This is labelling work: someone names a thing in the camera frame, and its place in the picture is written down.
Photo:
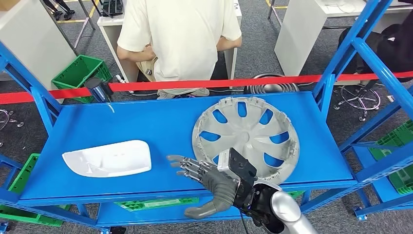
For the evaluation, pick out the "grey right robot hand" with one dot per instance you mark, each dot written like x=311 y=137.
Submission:
x=219 y=187

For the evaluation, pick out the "silver plastic wheel hubcap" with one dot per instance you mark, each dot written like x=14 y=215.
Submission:
x=255 y=129

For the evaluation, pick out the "red barrier belt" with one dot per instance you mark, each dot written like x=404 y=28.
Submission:
x=193 y=84

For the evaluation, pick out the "robot left foot plate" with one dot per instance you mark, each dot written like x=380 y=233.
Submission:
x=117 y=230

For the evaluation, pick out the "white plastic mirror cover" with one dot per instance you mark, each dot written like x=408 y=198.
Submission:
x=109 y=160

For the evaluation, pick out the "person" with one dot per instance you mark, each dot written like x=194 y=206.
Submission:
x=393 y=48
x=180 y=38

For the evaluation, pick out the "chrome swivel chair base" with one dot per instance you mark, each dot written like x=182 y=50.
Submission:
x=362 y=98
x=4 y=120

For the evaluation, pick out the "open green plastic crate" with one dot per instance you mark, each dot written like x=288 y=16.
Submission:
x=80 y=71
x=21 y=176

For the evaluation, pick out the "white cabinet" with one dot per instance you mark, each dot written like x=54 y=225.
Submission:
x=29 y=38

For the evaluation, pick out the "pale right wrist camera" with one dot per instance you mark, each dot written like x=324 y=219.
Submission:
x=238 y=168

